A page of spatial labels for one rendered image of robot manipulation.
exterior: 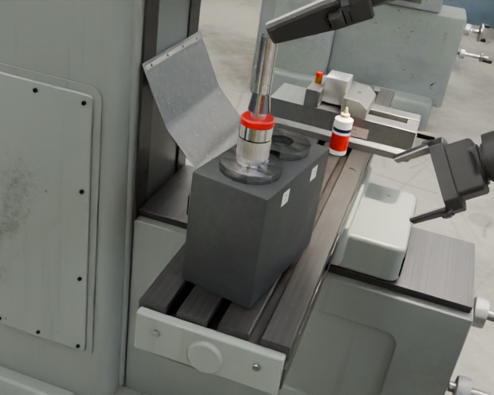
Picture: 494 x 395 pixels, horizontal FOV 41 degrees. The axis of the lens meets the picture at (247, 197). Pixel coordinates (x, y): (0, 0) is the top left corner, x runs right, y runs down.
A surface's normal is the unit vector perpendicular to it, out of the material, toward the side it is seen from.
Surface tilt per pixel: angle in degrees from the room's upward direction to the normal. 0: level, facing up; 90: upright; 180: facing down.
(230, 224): 90
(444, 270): 0
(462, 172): 59
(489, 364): 0
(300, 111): 90
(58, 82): 89
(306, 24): 121
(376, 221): 0
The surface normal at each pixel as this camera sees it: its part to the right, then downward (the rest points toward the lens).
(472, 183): -0.49, -0.19
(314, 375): -0.31, 0.44
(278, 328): 0.13, -0.86
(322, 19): 0.10, 0.88
